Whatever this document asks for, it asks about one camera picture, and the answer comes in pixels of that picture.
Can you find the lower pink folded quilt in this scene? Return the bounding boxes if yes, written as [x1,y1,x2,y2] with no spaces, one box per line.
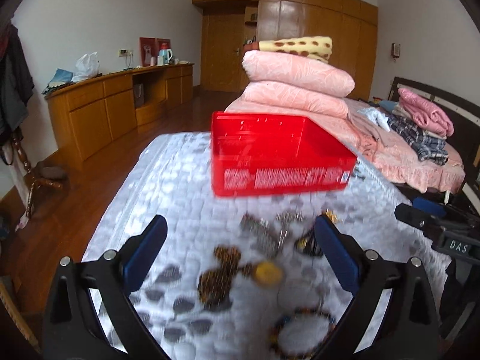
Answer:
[241,81,348,119]

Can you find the plaid folded clothes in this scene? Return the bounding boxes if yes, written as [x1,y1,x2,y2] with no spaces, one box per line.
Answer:
[388,115,449,166]

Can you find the pink folded blanket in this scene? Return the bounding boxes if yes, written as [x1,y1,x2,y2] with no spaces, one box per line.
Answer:
[397,88,454,138]

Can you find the wooden sideboard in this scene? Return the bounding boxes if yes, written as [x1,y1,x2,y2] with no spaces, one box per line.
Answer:
[45,63,194,169]

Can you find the white floral quilted cover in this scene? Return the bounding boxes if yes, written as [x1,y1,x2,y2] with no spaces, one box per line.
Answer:
[81,130,453,360]

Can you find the black bead necklace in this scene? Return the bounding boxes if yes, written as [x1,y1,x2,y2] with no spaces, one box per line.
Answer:
[293,227,326,258]

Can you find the pink bed cover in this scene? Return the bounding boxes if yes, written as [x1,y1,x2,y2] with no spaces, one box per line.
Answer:
[225,98,465,193]

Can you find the silver chain necklace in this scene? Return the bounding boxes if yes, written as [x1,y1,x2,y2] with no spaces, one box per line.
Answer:
[275,209,307,229]

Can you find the red tin box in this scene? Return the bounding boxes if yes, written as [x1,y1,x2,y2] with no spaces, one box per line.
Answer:
[211,111,357,197]

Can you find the dark wooden headboard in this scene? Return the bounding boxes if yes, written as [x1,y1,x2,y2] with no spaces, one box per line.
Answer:
[388,77,479,180]

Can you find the gold pendant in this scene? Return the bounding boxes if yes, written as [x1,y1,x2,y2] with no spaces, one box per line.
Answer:
[322,210,338,224]

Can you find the white kettle with pink lid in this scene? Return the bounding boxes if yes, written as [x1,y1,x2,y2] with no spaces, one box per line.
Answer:
[157,42,173,66]

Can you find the silver metal watch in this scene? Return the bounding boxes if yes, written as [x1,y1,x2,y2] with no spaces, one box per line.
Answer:
[240,213,289,259]

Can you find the blue cloth on sideboard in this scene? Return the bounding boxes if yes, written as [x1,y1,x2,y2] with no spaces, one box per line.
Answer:
[42,68,74,95]

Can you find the yellow spotted blanket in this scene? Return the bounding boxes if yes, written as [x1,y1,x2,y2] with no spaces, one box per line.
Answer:
[258,36,333,63]

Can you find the white cloth on bed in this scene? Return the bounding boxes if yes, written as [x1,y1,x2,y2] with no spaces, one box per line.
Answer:
[358,107,391,132]

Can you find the wall phone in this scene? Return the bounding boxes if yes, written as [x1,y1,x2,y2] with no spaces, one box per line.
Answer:
[391,43,401,59]

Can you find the white plastic bag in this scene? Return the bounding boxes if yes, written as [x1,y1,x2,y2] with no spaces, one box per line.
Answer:
[72,51,99,83]

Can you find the wooden wardrobe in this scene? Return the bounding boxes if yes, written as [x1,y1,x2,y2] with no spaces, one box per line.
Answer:
[192,0,377,100]

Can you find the dark brown bead necklace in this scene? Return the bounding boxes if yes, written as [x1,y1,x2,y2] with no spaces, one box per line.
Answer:
[197,244,284,307]

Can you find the multicolour bead bracelet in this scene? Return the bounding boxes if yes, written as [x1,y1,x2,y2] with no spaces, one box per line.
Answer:
[268,306,339,359]

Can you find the red photo frames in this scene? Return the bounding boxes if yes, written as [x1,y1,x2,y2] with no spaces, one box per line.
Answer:
[139,37,171,67]

